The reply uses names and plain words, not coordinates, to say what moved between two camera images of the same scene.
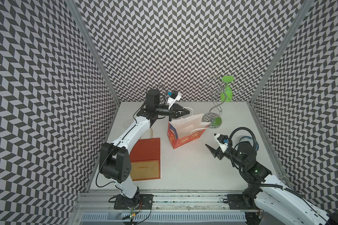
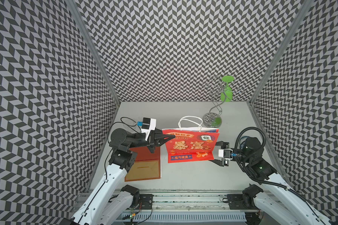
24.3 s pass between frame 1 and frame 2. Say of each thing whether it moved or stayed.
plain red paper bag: stayed
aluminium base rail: stayed
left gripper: moved
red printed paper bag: moved
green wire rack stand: stayed
